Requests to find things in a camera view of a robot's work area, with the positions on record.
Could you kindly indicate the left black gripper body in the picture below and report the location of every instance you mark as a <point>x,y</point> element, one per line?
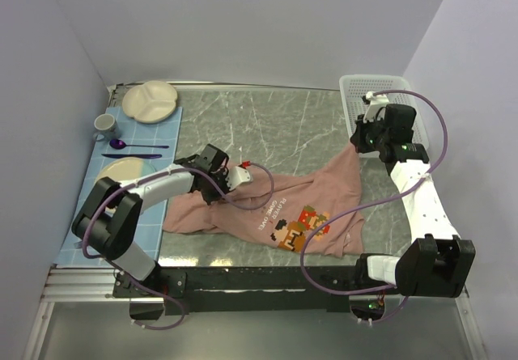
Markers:
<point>211,192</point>

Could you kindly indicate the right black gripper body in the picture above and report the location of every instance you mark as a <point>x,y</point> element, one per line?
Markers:
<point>371,135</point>

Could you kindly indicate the pink printed t shirt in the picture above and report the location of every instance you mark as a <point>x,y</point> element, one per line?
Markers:
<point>291,213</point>

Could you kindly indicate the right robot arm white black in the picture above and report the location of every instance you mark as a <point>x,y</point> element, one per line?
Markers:
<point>438,261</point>

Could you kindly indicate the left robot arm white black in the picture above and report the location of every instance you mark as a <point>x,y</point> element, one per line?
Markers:
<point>108,219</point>

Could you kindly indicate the blue grid placemat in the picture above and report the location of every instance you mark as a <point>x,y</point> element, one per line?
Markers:
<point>148,234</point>

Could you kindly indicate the purple knife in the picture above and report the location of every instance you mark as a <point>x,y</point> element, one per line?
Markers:
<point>138,156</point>

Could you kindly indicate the cream teal round plate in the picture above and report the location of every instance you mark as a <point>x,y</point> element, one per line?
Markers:
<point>129,168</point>

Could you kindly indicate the cream divided plate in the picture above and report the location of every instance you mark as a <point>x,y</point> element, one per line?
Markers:
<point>151,102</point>

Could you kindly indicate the purple spoon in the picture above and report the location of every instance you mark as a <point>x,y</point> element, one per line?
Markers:
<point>118,144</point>

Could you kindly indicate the grey mug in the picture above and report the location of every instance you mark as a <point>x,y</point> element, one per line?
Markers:
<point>106,128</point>

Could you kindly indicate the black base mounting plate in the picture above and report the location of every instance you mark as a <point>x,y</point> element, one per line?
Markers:
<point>176,292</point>

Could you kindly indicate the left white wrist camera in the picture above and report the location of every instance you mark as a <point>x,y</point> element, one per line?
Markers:
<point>238,176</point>

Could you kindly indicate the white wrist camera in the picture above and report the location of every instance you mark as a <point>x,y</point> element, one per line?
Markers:
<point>375,106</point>
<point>238,176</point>

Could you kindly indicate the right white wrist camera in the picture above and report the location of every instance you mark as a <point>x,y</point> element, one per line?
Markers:
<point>375,106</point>

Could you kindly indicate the aluminium frame rail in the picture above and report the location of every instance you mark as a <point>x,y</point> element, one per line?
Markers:
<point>78,318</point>

